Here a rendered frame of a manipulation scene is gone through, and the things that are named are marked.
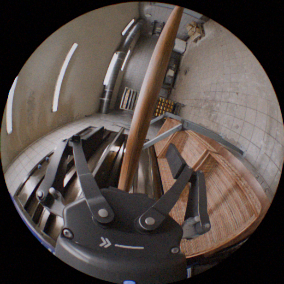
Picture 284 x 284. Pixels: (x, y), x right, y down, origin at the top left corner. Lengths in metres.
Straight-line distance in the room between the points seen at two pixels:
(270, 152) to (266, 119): 0.35
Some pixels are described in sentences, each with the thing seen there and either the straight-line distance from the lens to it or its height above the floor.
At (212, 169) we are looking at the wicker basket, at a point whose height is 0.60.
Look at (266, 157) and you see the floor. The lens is 1.21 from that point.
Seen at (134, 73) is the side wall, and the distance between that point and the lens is 5.41.
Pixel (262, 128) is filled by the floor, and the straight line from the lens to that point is 1.29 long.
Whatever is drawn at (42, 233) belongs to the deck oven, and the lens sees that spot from 0.78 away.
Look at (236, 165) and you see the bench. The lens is 0.68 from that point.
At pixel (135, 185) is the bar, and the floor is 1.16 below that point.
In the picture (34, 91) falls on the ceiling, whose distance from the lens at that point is 1.53.
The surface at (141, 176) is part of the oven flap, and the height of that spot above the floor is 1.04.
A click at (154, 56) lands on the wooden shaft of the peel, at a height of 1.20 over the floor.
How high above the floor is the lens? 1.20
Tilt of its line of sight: 6 degrees down
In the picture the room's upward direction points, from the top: 76 degrees counter-clockwise
